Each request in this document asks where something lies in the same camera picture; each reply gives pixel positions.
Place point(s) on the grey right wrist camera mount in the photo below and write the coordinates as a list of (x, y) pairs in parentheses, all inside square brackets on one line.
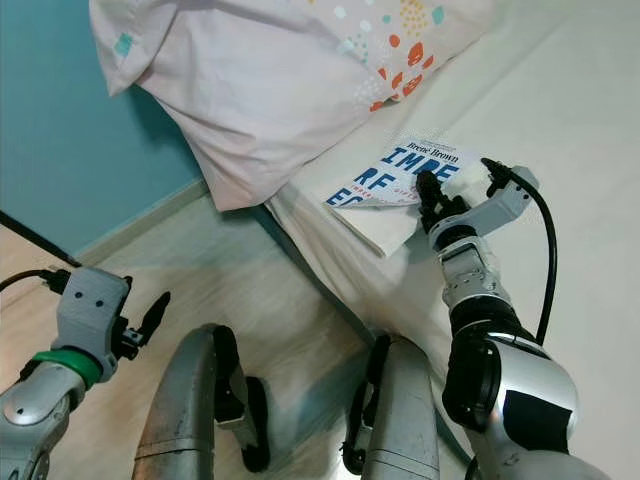
[(500, 205)]

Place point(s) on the pink patterned pillow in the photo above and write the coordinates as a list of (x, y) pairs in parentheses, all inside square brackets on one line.
[(240, 90)]

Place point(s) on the blue fabric bed frame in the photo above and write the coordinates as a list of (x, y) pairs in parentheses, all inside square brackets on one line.
[(310, 270)]

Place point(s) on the black threshold strip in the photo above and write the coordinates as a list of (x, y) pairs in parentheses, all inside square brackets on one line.
[(30, 238)]

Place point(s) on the grey robot leg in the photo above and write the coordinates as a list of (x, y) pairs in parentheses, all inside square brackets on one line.
[(190, 410), (405, 420)]

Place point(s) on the grey left robot leg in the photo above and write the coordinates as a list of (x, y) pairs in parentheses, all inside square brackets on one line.
[(190, 410)]

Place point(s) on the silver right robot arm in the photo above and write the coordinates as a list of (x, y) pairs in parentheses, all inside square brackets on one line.
[(510, 380)]

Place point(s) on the white book blue letters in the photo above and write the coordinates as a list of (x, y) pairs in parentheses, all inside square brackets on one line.
[(370, 190)]

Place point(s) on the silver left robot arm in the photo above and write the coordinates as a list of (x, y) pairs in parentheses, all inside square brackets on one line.
[(50, 420)]

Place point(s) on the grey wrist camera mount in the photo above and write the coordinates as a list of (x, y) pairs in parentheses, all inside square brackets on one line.
[(95, 305), (500, 205)]

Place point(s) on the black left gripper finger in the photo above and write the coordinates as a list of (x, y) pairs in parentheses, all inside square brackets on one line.
[(156, 316)]

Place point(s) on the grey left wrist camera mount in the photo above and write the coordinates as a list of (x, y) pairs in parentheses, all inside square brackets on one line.
[(95, 305)]

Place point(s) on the cream mattress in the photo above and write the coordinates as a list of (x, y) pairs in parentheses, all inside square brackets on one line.
[(580, 120)]

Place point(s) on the grey right robot leg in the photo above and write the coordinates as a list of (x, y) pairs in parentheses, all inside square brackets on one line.
[(405, 420)]

